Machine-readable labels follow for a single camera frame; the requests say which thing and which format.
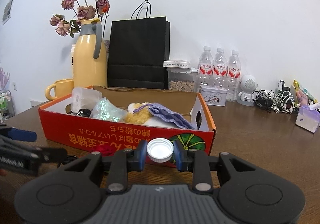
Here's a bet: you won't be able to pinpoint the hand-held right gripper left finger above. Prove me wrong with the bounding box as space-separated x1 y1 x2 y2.
62 142 147 194

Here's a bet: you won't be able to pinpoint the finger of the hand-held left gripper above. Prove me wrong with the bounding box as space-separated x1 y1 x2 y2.
0 126 37 142
0 138 68 164

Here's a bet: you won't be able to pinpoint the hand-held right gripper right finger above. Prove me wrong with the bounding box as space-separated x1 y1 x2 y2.
174 141 258 194

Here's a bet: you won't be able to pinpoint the large white bottle cap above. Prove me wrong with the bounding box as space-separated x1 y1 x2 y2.
147 138 174 163

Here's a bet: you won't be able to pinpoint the yellow and white plush sheep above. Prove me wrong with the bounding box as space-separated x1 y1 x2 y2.
124 103 175 127

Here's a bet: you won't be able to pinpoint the red cardboard box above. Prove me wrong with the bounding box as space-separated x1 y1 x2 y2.
38 86 217 168

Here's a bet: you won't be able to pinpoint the purple knit pouch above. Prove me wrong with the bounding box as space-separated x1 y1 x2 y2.
132 103 197 130

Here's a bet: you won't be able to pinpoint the braided cable with pink tie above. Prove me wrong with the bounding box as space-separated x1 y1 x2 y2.
66 108 92 117

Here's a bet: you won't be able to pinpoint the crinkled iridescent plastic bag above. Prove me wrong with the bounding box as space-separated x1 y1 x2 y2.
89 98 127 122

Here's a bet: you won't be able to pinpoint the clear plastic swab container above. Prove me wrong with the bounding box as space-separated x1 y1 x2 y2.
71 87 102 114

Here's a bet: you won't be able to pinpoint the metal storage rack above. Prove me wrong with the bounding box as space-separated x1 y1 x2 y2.
0 90 16 121

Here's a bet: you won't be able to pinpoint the red fabric rose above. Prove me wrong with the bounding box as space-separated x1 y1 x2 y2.
92 145 113 157

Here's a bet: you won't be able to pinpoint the purple dried flowers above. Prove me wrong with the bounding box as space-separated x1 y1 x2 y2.
0 68 10 90

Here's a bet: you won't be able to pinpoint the yellow mug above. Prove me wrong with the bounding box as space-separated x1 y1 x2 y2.
45 78 74 101

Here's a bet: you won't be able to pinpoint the white printed tin box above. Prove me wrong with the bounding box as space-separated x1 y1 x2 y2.
199 85 228 107

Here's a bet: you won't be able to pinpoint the clear nut container white lid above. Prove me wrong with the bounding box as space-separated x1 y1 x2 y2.
164 60 198 91

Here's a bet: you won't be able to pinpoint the white milk carton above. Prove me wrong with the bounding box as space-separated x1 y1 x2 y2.
71 44 77 79

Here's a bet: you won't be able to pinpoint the clear water bottle red label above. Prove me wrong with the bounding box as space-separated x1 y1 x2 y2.
197 46 214 87
213 48 229 89
226 50 242 102

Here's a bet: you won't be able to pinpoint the white robot toy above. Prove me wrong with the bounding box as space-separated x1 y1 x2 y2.
237 74 258 106

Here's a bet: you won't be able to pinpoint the yellow thermos jug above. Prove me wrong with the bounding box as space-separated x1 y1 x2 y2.
72 19 108 87

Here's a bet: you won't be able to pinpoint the black paper bag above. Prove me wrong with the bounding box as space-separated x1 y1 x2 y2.
107 0 171 89

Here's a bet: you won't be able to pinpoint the purple tissue pack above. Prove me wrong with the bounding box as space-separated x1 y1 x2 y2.
295 104 320 134

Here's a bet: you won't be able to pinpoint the dried pink rose bouquet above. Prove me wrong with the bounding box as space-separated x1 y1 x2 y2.
49 0 110 38

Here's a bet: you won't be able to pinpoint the colourful snack packet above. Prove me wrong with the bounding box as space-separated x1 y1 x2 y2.
293 79 318 105

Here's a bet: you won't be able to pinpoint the black cable bundle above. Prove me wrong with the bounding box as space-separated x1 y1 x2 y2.
57 155 78 164

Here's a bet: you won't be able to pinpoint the tangle of charger cables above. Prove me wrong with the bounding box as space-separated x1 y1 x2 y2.
252 80 299 114

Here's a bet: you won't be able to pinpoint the wall poster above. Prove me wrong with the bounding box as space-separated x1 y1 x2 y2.
2 0 15 26

